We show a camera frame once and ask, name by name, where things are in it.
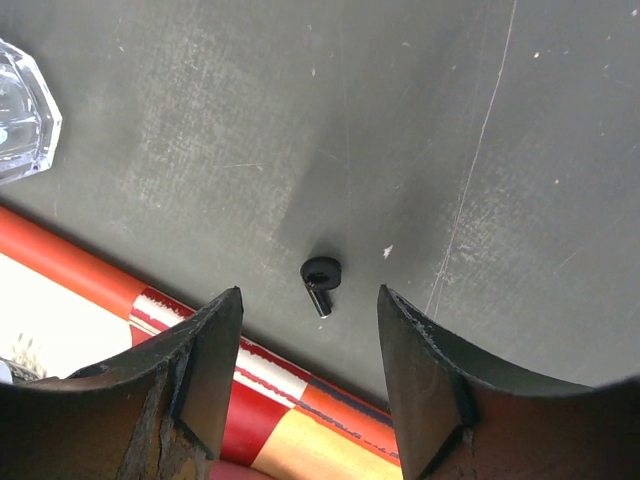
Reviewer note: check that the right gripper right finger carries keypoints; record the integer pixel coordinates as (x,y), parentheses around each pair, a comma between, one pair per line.
(460,412)

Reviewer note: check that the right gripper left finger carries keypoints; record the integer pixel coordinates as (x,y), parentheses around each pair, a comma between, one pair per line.
(155,411)

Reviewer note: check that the black earbud one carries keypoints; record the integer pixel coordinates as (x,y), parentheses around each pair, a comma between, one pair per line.
(320,275)

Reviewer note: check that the colourful patchwork placemat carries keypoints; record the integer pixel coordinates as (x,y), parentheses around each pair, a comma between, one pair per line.
(63,308)

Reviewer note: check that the clear plastic cup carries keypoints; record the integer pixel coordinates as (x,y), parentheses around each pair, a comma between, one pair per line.
(30,122)

